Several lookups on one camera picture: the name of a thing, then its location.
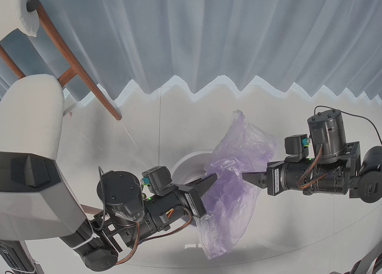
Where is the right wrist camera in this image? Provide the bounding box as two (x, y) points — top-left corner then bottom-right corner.
(284, 134), (312, 163)

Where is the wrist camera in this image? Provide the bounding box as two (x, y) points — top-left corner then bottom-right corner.
(140, 165), (179, 197)
(284, 134), (312, 163)

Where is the white trash bin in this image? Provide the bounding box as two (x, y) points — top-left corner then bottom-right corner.
(171, 148), (217, 191)

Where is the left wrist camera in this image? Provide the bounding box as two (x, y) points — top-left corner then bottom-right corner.
(140, 165), (179, 197)

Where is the pale blue curtain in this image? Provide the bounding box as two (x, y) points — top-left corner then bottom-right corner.
(0, 0), (382, 103)

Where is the black cable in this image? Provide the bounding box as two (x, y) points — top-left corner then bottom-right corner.
(315, 106), (382, 145)
(98, 165), (111, 228)

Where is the white cushioned wooden chair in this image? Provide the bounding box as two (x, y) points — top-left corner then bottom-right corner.
(0, 0), (122, 216)

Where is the purple plastic bag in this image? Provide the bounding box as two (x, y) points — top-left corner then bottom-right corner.
(195, 109), (279, 260)

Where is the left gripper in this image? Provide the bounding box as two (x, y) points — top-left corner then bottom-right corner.
(145, 173), (218, 232)

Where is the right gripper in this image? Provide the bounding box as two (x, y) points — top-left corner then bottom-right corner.
(242, 160), (316, 196)

